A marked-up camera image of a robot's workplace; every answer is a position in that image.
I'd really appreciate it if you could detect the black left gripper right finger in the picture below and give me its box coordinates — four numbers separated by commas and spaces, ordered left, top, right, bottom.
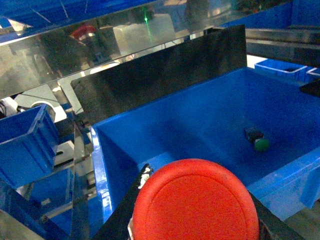
250, 193, 304, 240

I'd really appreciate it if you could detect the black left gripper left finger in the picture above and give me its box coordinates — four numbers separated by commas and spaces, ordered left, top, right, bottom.
92, 163, 153, 240

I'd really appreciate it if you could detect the red mushroom push button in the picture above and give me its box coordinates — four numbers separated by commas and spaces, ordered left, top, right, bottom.
132, 159, 260, 240

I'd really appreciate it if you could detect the green push button switch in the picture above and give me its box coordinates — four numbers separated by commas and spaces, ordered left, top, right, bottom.
244, 127, 270, 153

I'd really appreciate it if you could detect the blue target bin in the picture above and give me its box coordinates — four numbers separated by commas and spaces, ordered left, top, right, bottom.
91, 67, 320, 221

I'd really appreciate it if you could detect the small blue bin left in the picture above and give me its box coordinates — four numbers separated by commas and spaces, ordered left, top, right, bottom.
0, 104, 60, 189

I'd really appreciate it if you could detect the black divider panel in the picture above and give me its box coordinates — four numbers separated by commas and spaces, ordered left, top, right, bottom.
71, 25, 247, 124

